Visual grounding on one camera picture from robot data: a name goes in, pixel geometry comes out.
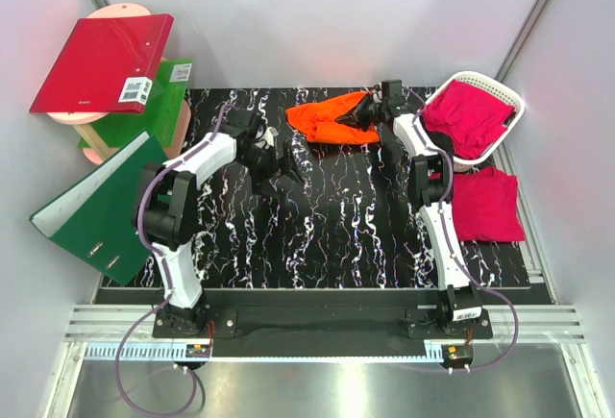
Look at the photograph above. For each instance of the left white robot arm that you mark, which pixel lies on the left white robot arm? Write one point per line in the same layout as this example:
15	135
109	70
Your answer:
166	217

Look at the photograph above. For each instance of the dark green ring binder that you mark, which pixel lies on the dark green ring binder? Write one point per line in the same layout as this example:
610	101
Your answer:
92	220

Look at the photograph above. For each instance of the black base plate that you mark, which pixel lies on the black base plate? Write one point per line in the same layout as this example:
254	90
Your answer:
414	323

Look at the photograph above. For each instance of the white plastic laundry basket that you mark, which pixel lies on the white plastic laundry basket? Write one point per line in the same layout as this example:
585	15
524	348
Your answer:
496	89

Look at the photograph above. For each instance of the aluminium rail frame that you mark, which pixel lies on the aluminium rail frame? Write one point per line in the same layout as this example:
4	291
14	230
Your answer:
118	324

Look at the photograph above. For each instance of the pink t shirt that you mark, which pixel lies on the pink t shirt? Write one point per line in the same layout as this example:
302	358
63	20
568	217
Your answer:
462	96
485	206

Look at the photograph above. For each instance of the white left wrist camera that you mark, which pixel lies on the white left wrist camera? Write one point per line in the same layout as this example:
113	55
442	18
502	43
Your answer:
268	138

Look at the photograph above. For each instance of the red ring binder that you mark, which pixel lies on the red ring binder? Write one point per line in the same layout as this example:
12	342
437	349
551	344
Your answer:
107	65

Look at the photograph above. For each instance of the light green folder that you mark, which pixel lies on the light green folder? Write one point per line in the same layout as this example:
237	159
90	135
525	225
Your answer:
166	114

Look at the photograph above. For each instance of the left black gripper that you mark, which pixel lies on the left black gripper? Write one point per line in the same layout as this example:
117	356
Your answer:
276	167

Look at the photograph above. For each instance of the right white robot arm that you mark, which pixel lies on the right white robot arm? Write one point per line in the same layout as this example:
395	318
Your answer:
430	192

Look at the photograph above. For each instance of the black garment in basket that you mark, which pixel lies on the black garment in basket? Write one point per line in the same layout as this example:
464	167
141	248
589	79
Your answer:
468	134

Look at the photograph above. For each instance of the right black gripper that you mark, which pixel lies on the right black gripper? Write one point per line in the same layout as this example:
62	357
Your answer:
355	115

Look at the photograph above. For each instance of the orange t shirt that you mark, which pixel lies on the orange t shirt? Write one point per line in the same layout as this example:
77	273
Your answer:
316	121

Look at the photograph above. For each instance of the pink wooden stool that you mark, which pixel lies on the pink wooden stool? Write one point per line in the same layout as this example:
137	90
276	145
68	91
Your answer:
95	149

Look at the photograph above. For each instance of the pink t shirt in basket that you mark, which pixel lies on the pink t shirt in basket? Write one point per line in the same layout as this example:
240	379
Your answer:
462	96

